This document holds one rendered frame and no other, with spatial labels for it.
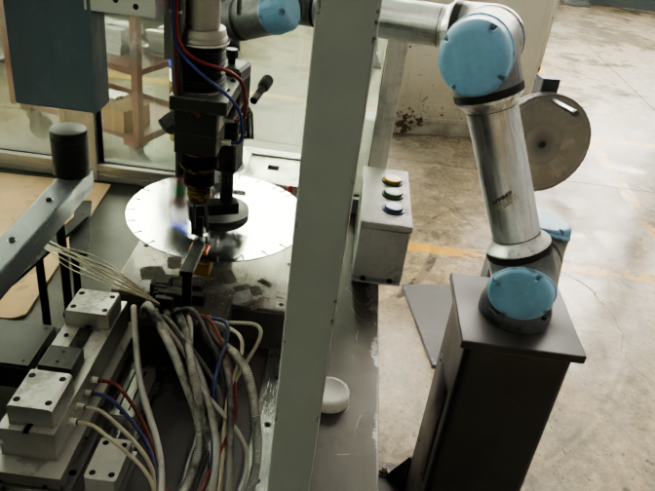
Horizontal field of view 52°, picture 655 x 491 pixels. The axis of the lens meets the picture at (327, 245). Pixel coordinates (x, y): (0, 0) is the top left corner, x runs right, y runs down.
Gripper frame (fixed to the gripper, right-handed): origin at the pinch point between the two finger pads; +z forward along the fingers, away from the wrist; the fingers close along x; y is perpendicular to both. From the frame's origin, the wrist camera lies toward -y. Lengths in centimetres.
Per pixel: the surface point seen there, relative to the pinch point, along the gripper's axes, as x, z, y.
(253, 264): 3.9, 15.3, 6.0
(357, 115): -78, 3, 32
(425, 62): 293, -95, 53
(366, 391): -5.4, 37.8, 27.3
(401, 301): 151, 37, 33
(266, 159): 34.3, -8.5, 3.4
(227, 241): -9.1, 10.7, 4.5
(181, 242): -11.8, 10.5, -2.8
